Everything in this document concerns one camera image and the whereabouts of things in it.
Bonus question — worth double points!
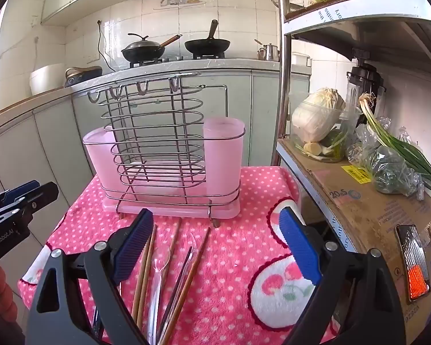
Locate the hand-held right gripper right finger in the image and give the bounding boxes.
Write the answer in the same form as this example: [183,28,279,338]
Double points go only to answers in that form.
[278,206,407,345]

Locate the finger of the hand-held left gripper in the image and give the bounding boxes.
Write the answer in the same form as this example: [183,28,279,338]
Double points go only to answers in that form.
[7,182,60,219]
[0,180,41,205]

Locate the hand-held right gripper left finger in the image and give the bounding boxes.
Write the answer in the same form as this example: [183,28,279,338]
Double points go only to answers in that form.
[25,208,155,345]

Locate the wooden chopstick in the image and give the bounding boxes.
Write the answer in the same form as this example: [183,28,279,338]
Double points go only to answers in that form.
[161,217,182,285]
[163,227,211,344]
[136,226,158,330]
[131,225,156,317]

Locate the clear plastic spoon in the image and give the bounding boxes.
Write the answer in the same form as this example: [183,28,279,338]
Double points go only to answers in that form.
[147,246,172,345]

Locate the dark metal chopstick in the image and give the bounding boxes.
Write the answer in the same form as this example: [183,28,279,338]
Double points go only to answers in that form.
[156,246,193,333]

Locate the clear plastic fork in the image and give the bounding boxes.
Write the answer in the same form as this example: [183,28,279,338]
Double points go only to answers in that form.
[157,231,199,345]

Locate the black utensil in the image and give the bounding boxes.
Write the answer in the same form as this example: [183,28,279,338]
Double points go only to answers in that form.
[91,304,105,344]

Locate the narrow pink plastic cup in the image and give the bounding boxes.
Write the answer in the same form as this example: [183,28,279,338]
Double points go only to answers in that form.
[202,116,246,202]

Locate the metal wire utensil rack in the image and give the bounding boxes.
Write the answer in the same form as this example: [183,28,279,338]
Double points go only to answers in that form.
[87,75,242,228]

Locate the person's left hand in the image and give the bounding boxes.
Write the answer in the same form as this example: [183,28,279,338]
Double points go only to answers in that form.
[0,264,20,312]

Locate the green kitchen base cabinets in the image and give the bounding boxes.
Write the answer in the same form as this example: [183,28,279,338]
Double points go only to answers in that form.
[0,69,311,220]

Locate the flattened cardboard box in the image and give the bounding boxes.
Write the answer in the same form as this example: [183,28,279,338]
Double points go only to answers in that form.
[276,138,431,345]

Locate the pink polka dot towel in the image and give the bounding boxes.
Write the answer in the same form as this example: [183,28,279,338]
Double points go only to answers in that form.
[17,165,342,345]

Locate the pink plastic drip tray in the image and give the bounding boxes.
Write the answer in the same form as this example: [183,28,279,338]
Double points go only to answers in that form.
[101,196,241,221]

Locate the wooden cutting board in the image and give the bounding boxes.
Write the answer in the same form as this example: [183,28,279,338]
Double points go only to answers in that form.
[0,86,68,121]

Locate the smartphone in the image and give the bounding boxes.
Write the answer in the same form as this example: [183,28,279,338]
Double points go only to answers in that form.
[395,224,431,302]

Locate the white rice cooker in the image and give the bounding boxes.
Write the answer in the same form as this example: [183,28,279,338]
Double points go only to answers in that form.
[29,63,67,96]

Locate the plastic bag of greens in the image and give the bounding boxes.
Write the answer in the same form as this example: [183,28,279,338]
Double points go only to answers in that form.
[346,116,425,201]

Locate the clear plastic container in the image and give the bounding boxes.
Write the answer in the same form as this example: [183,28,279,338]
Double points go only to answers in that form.
[288,91,362,163]

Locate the napa cabbage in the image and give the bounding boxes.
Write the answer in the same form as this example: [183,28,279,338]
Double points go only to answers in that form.
[291,87,346,143]

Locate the scallions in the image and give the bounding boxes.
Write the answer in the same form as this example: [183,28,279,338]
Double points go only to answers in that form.
[359,92,431,199]

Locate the metal shelf unit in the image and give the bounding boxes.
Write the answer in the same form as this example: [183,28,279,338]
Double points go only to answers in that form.
[270,0,431,345]

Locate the black wok with lid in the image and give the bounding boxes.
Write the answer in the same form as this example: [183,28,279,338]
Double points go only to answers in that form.
[121,33,182,64]

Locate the black blender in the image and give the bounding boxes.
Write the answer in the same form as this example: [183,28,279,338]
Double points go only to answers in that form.
[346,48,387,116]

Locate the white container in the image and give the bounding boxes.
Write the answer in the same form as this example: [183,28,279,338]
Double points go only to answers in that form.
[290,53,312,67]

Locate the gas stove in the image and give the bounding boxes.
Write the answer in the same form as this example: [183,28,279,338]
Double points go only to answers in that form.
[128,52,226,69]

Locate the stainless steel kettle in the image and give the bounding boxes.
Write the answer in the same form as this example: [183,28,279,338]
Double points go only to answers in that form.
[255,39,281,62]

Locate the cardboard shelf liner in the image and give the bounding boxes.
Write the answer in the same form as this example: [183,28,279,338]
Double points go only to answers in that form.
[283,0,431,36]

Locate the black power cable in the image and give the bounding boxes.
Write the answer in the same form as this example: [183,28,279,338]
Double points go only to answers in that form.
[96,19,116,73]

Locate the wall utensil rail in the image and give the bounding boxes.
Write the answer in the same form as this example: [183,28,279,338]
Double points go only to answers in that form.
[152,0,206,11]

